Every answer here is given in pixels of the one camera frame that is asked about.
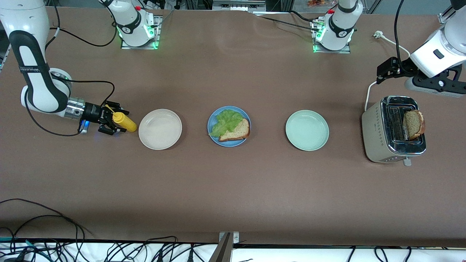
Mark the yellow mustard squeeze bottle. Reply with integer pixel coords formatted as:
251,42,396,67
105,105,138,132

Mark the green lettuce leaf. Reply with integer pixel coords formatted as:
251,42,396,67
209,109,244,138

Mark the brown toast bread slice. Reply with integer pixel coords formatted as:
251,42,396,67
403,110,426,140
219,118,251,142

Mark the off-white plate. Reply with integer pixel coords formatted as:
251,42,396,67
138,109,182,150

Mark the mint green plate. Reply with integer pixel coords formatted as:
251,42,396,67
285,110,329,151

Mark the blue plate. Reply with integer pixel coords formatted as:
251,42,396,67
207,106,252,147

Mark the beige chrome two-slot toaster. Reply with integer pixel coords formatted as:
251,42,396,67
362,96,427,167

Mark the grey metal box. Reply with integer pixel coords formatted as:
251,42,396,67
212,0,267,11

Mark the white toaster power cord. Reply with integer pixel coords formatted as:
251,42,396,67
364,31,411,111

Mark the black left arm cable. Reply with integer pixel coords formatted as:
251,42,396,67
393,0,406,73

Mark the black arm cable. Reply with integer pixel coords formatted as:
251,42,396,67
24,0,121,137
393,0,406,73

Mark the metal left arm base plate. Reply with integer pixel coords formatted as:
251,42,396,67
311,20,352,54

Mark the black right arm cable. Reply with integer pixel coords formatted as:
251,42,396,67
24,0,121,137

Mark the aluminium frame profile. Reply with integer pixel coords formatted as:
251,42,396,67
438,5,455,24

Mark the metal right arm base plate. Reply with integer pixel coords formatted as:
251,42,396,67
120,15,161,50

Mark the black base cable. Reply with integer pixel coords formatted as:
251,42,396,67
249,10,319,32
144,0,175,29
289,10,316,22

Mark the black looped table cable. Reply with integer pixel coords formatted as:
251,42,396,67
0,215,86,262
0,198,93,241

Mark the aluminium frame post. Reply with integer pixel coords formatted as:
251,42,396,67
209,232,241,262

